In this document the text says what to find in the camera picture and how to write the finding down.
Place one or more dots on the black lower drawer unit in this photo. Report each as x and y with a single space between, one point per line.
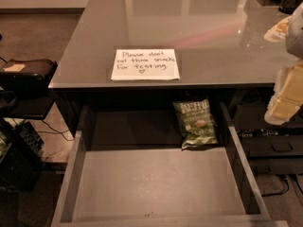
268 148

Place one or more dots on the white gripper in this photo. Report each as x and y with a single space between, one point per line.
295 35

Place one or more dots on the grey counter cabinet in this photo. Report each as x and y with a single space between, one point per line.
217 42

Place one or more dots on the white handwritten paper note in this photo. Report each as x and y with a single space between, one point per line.
145 64

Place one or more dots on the black bag with label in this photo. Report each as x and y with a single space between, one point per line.
25 77

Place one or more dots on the black side shelf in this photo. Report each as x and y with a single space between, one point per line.
35 108

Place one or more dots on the open grey top drawer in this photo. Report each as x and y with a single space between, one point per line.
161 188

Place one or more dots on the black crate on floor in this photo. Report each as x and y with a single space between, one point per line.
20 160

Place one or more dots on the green jalapeno chip bag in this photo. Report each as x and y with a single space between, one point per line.
196 123

